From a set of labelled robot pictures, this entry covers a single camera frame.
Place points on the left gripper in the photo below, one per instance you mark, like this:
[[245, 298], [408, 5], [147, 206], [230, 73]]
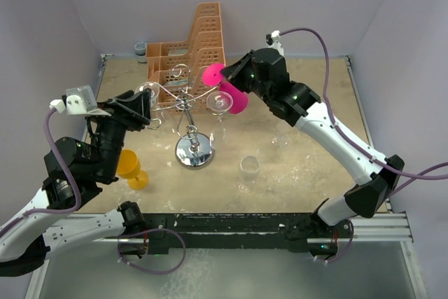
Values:
[[134, 113]]

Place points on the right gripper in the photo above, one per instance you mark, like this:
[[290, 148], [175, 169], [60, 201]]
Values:
[[234, 72]]

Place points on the pink plastic goblet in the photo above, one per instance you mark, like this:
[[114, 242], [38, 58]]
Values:
[[212, 76]]

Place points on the clear wine glass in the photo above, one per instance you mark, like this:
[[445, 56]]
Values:
[[154, 90], [280, 141], [249, 171]]

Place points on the clear champagne flute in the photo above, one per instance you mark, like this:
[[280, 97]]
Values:
[[219, 103]]

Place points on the clear back wine glass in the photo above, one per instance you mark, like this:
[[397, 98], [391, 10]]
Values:
[[280, 141]]

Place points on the clear front wine glass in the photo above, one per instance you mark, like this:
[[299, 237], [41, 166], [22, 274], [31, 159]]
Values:
[[249, 171]]

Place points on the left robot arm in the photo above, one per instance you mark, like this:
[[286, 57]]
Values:
[[76, 171]]

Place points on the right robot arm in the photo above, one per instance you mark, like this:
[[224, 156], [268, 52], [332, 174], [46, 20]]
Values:
[[264, 73]]

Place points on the chrome wine glass rack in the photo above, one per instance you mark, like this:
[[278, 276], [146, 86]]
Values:
[[193, 150]]

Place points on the orange plastic file organizer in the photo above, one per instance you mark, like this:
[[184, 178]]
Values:
[[203, 47]]

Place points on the small grey cap bottle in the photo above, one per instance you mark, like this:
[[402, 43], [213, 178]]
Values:
[[140, 52]]

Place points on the yellow plastic goblet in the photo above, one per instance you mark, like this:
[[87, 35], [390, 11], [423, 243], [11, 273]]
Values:
[[129, 169]]

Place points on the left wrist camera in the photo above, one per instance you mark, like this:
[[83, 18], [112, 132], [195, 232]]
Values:
[[79, 101]]

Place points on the black base frame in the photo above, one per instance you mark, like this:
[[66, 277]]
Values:
[[294, 232]]

